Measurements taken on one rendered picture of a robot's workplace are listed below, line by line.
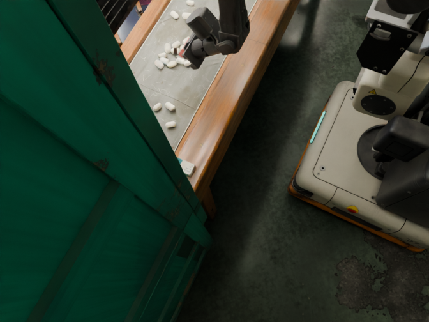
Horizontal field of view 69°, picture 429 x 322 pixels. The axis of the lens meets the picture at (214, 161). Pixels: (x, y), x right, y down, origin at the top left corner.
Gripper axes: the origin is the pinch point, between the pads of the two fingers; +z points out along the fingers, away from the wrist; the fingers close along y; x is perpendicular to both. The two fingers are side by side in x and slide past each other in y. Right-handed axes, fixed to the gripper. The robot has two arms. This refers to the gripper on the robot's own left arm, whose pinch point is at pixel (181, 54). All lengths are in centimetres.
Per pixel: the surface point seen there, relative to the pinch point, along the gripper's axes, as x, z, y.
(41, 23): -34, -64, 45
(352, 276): 124, -18, 29
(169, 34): -2.4, 14.1, -11.2
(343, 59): 95, 13, -89
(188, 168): 14.7, -12.0, 32.6
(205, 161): 18.3, -13.1, 28.2
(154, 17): -8.9, 17.9, -13.9
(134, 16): -11.6, 34.6, -18.2
